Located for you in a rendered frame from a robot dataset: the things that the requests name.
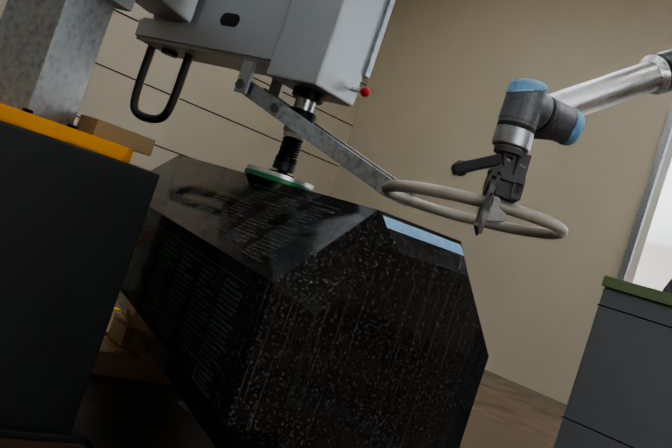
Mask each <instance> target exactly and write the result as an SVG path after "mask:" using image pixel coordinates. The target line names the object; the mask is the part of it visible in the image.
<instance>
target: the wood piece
mask: <svg viewBox="0 0 672 448"><path fill-rule="evenodd" d="M77 127H78V129H77V130H79V131H82V132H85V133H88V134H91V135H94V136H96V137H99V138H102V139H105V140H108V141H111V142H114V143H116V144H119V145H122V146H125V147H128V148H130V149H133V151H134V152H138V153H141V154H144V155H147V156H151V153H152V150H153V148H154V145H155V142H156V140H153V139H151V138H148V137H145V136H143V135H140V134H137V133H135V132H132V131H129V130H127V129H124V128H121V127H119V126H116V125H113V124H111V123H108V122H105V121H103V120H100V119H97V118H93V117H89V116H86V115H82V114H81V116H80V119H79V122H78V124H77Z"/></svg>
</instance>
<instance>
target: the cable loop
mask: <svg viewBox="0 0 672 448"><path fill-rule="evenodd" d="M155 51H156V48H154V47H152V46H150V45H148V47H147V50H146V53H145V56H144V58H143V61H142V64H141V67H140V70H139V73H138V76H137V79H136V82H135V85H134V88H133V92H132V95H131V101H130V109H131V112H132V114H133V115H134V116H135V117H136V118H138V119H139V120H142V121H144V122H148V123H161V122H163V121H165V120H166V119H168V118H169V116H170V115H171V114H172V112H173V110H174V108H175V107H176V104H177V102H178V100H179V97H180V95H181V92H182V89H183V86H184V84H185V81H186V78H187V75H188V72H189V69H190V66H191V63H192V61H193V58H194V57H193V55H191V54H188V53H185V56H184V59H183V62H182V65H181V67H180V70H179V73H178V76H177V79H176V82H175V85H174V87H173V90H172V93H171V95H170V98H169V100H168V102H167V105H166V106H165V108H164V110H163V111H162V112H161V113H160V114H158V115H151V114H147V113H144V112H142V111H140V108H139V101H140V97H141V93H142V89H143V86H144V83H145V80H146V77H147V74H148V71H149V68H150V65H151V63H152V60H153V57H154V54H155Z"/></svg>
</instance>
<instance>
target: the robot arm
mask: <svg viewBox="0 0 672 448"><path fill-rule="evenodd" d="M670 91H672V49H671V50H666V51H661V52H657V53H654V54H650V55H647V56H646V57H644V58H643V59H642V60H641V61H640V63H639V64H637V65H634V66H631V67H628V68H625V69H622V70H619V71H616V72H613V73H610V74H607V75H604V76H601V77H598V78H595V79H592V80H589V81H586V82H583V83H580V84H577V85H574V86H571V87H568V88H565V89H562V90H559V91H556V92H553V93H550V94H547V92H548V86H547V85H546V84H545V83H543V82H540V81H537V80H533V79H526V78H519V79H514V80H512V81H511V82H510V83H509V86H508V89H507V91H506V92H505V93H506V95H505V99H504V102H503V105H502V108H501V109H500V111H499V114H498V122H497V125H496V128H495V132H494V135H493V138H492V144H493V145H494V149H493V151H494V152H495V153H496V154H495V155H490V156H486V157H481V158H477V159H472V160H467V161H463V160H459V161H456V162H455V163H454V164H453V165H452V166H451V172H452V175H454V176H455V175H458V176H464V175H466V174H467V173H469V172H473V171H478V170H482V169H487V168H490V169H489V170H488V171H487V173H488V175H487V177H486V180H485V183H484V186H483V190H482V195H485V198H484V200H483V204H482V208H480V207H478V210H477V214H476V218H475V223H474V231H475V235H477V236H478V234H482V232H483V229H484V226H485V224H495V225H497V224H500V223H501V222H504V221H506V219H507V215H506V213H505V212H503V211H502V210H501V209H500V203H501V200H504V201H507V202H510V203H515V202H517V201H518V200H519V201H520V199H521V195H522V192H523V188H524V185H525V181H526V179H525V177H526V174H527V170H528V167H529V164H530V160H531V157H532V156H531V155H527V153H529V152H530V148H531V145H532V141H533V139H543V140H553V141H556V142H558V143H559V144H561V145H571V144H573V143H574V142H576V141H577V140H578V139H579V137H580V136H581V134H582V132H583V130H584V126H585V118H584V116H585V115H588V114H590V113H593V112H596V111H599V110H602V109H605V108H607V107H610V106H613V105H616V104H619V103H621V102H624V101H627V100H630V99H633V98H635V97H638V96H641V95H644V94H647V93H650V94H653V95H659V94H663V93H666V92H670ZM507 158H509V159H510V160H511V161H510V162H509V161H508V160H507ZM499 165H501V166H499ZM496 166H497V167H496ZM492 199H493V202H492ZM491 202H492V205H491Z"/></svg>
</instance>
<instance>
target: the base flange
mask: <svg viewBox="0 0 672 448"><path fill-rule="evenodd" d="M0 120H1V121H4V122H7V123H10V124H13V125H16V126H19V127H22V128H25V129H28V130H31V131H34V132H36V133H39V134H42V135H45V136H48V137H51V138H54V139H57V140H60V141H63V142H66V143H69V144H72V145H75V146H78V147H81V148H84V149H87V150H90V151H93V152H96V153H99V154H102V155H105V156H108V157H111V158H114V159H117V160H120V161H123V162H126V163H128V162H130V160H131V157H132V154H133V149H130V148H128V147H125V146H122V145H119V144H116V143H114V142H111V141H108V140H105V139H102V138H99V137H96V136H94V135H91V134H88V133H85V132H82V131H79V130H77V129H78V127H77V126H75V125H72V124H69V123H68V124H67V126H65V125H62V124H59V123H57V122H54V121H51V120H48V119H45V118H42V117H39V116H37V115H34V114H33V111H32V110H30V109H27V108H22V110H20V109H17V108H14V107H11V106H8V105H5V104H2V103H0Z"/></svg>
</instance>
